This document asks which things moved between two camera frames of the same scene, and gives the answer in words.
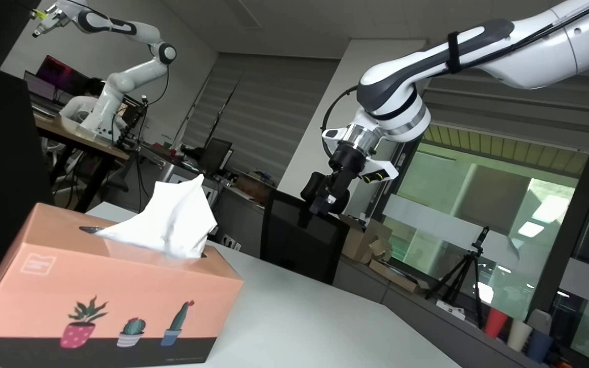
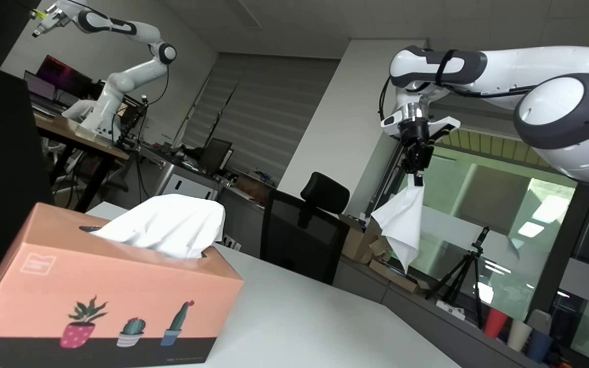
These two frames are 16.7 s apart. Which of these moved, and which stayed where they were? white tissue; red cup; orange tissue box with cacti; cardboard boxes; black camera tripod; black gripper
Moved: black gripper; white tissue
Stayed: black camera tripod; red cup; cardboard boxes; orange tissue box with cacti
